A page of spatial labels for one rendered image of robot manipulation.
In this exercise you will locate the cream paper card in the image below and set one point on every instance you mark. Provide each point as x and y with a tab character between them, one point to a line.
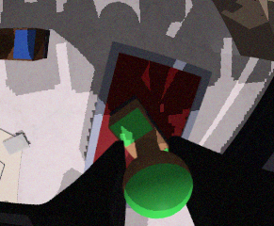
11	148

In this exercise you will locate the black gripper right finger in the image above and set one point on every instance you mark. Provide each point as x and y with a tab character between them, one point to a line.
226	192

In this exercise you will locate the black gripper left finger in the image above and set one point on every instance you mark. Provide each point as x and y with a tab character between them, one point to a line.
94	199

